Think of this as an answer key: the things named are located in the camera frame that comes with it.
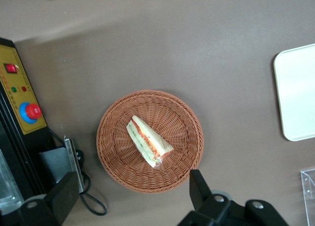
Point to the clear acrylic bottle rack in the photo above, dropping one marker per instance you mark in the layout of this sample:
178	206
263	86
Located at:
308	191

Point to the triangle sandwich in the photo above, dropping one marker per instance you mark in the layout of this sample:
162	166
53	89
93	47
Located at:
147	139

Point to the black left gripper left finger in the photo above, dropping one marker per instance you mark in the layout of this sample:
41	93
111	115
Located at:
64	194

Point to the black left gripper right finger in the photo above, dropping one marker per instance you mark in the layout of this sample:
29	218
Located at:
197	186

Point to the black yellow control box machine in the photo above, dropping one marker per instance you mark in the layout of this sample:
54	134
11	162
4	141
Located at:
14	100

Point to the clear plastic machine guard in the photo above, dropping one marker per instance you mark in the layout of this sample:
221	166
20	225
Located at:
8	181

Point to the cream plastic tray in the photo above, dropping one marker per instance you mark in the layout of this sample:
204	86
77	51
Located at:
297	93

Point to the round brown wicker basket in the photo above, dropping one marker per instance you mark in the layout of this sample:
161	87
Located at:
118	142

